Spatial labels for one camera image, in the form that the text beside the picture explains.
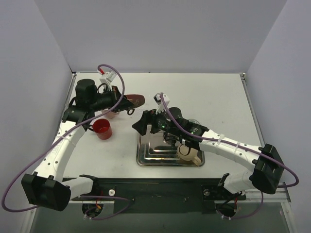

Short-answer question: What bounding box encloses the small dark brown cup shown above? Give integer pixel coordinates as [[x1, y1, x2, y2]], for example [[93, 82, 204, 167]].
[[125, 94, 145, 116]]

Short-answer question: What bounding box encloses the pink faceted ceramic mug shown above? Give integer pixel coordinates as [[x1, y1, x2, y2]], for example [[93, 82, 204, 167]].
[[101, 110, 120, 119]]

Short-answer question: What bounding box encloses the red ceramic mug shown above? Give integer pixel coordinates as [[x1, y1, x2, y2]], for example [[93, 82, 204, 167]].
[[88, 118, 112, 140]]

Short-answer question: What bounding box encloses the cream ceramic mug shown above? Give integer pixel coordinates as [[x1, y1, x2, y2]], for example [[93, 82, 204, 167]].
[[177, 144, 202, 166]]

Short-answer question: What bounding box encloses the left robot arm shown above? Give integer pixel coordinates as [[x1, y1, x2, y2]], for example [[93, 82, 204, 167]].
[[21, 79, 145, 211]]

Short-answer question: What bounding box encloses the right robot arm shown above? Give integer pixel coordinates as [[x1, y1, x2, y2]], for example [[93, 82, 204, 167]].
[[141, 109, 284, 199]]

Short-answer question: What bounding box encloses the teal speckled ceramic mug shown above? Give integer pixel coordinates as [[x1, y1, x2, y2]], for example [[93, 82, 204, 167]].
[[188, 119, 200, 125]]

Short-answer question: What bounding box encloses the stainless steel tray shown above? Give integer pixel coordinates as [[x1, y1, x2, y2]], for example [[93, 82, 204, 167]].
[[137, 125, 197, 167]]

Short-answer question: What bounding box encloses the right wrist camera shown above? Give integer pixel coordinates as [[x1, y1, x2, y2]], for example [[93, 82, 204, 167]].
[[154, 92, 170, 114]]

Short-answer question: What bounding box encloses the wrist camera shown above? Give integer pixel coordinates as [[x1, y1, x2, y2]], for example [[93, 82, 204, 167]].
[[100, 71, 116, 91], [154, 92, 170, 114]]

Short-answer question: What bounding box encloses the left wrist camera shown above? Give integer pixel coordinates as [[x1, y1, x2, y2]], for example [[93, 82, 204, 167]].
[[100, 71, 116, 91]]

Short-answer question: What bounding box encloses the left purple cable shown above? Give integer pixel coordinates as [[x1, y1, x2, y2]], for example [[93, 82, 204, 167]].
[[1, 64, 134, 221]]

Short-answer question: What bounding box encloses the purple cable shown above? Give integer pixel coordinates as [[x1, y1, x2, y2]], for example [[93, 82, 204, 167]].
[[1, 64, 134, 221], [162, 97, 299, 221]]

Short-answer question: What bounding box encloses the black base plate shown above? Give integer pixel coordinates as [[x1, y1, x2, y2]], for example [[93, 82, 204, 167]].
[[42, 177, 247, 216]]

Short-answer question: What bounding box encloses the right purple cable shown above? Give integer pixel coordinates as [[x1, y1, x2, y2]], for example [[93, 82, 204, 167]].
[[162, 97, 299, 221]]

